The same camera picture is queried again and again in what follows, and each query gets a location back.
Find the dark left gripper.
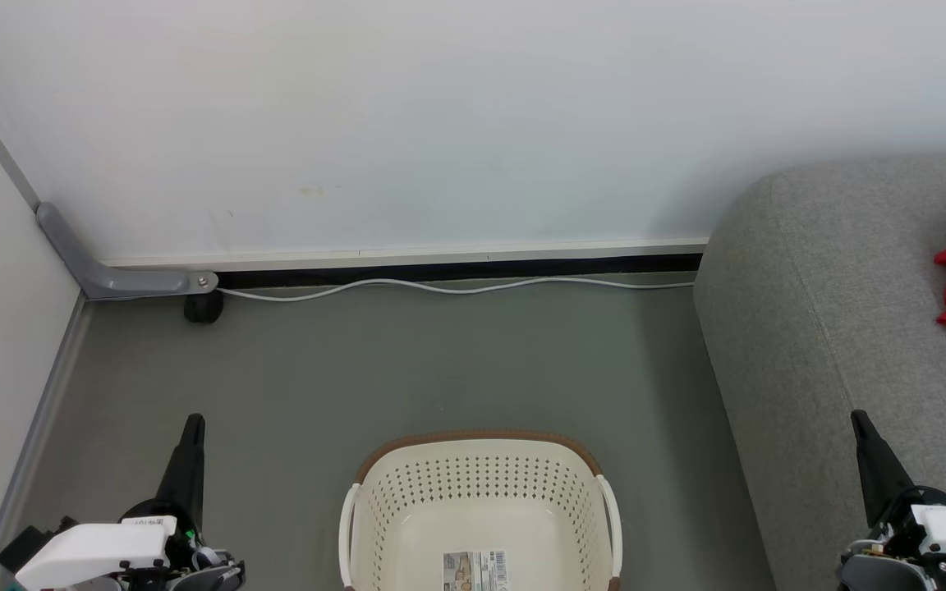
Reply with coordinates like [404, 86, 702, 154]
[116, 414, 246, 591]

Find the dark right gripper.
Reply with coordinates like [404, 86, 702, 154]
[838, 410, 946, 591]

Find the grey fabric sofa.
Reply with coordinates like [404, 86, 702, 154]
[693, 152, 946, 591]

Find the black caster wheel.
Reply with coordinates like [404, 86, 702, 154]
[183, 291, 225, 324]

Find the cream perforated laundry basket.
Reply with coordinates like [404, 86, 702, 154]
[338, 430, 623, 591]

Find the paper product label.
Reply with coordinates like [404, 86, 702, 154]
[442, 550, 512, 591]

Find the white baseboard strip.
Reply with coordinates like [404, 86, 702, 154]
[102, 237, 710, 273]

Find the grey metal angle bracket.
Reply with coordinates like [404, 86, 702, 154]
[35, 202, 220, 300]

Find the white floor cable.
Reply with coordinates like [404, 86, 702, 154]
[218, 277, 696, 304]

